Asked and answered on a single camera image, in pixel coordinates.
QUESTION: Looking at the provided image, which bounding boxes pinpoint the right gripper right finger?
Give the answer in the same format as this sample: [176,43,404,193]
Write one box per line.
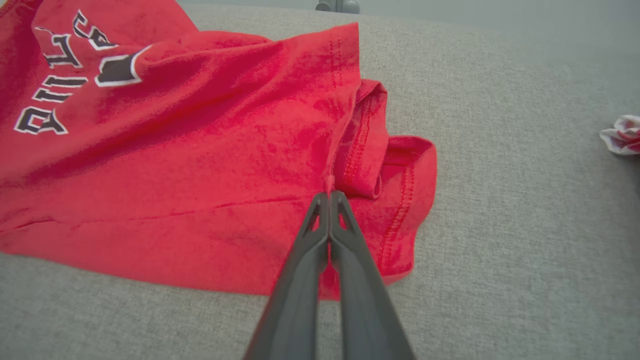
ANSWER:
[328,190,416,360]

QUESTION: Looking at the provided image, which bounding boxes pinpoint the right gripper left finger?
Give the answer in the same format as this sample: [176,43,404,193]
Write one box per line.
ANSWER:
[243,192,331,360]

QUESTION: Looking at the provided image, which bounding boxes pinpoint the red T-shirt with white sleeve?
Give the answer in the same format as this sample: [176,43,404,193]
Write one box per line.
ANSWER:
[0,0,439,302]

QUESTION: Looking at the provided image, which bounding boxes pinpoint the grey metal post with foot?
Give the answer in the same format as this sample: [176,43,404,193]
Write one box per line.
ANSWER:
[315,0,361,15]

